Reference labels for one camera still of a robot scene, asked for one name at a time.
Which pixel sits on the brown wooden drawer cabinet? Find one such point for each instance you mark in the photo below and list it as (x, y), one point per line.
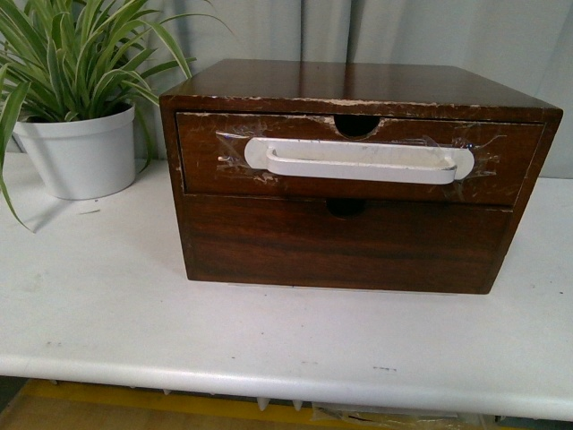
(357, 95)

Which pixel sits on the white drawer handle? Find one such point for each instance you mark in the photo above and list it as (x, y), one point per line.
(377, 162)

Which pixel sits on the white plant pot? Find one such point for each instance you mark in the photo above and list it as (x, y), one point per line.
(82, 160)

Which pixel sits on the wooden drawer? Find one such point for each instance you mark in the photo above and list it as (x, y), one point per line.
(211, 147)
(407, 246)

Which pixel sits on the green spider plant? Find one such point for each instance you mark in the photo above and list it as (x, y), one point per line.
(66, 61)

